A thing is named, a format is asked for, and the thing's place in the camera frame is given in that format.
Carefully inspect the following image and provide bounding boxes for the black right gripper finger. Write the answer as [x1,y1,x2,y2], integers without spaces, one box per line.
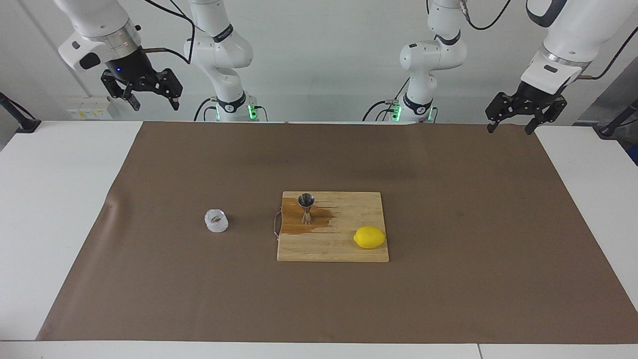
[101,69,142,112]
[149,68,183,111]

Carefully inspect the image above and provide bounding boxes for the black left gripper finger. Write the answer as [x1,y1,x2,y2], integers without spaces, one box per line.
[524,96,568,136]
[485,91,522,134]

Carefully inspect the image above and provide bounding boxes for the small clear glass cup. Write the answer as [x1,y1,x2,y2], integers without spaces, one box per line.
[204,209,229,234]

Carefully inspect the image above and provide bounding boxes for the steel cocktail jigger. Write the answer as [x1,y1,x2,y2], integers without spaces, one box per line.
[298,193,316,226]

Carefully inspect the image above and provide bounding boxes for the dark gray panel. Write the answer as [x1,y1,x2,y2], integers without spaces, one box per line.
[576,57,638,125]

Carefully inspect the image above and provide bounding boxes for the black clamp stand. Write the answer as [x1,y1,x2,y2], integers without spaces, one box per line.
[0,92,41,134]
[596,99,638,140]

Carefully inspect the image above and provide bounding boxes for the yellow lemon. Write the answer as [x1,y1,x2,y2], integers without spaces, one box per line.
[353,226,387,249]

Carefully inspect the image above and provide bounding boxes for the brown paper table mat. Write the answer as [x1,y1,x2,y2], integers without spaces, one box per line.
[36,121,638,345]

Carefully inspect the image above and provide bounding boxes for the wooden cutting board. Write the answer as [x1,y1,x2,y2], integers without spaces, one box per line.
[277,191,390,263]

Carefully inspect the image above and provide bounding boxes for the black right base cables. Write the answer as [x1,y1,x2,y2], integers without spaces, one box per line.
[193,97,220,122]

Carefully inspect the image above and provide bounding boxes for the black base cables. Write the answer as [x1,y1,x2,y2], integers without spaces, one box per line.
[193,97,220,122]
[362,77,409,122]

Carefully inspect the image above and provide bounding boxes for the white wall socket box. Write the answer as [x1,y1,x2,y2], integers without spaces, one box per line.
[66,96,113,120]

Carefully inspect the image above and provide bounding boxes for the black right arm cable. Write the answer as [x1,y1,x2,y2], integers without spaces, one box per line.
[142,0,196,65]

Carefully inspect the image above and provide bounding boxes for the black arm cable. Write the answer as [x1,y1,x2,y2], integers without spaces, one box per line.
[142,0,196,65]
[461,0,638,80]

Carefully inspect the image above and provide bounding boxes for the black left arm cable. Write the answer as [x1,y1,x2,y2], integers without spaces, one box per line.
[461,0,638,80]

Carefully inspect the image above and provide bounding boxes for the black left base cables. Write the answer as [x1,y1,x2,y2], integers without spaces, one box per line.
[362,77,409,122]

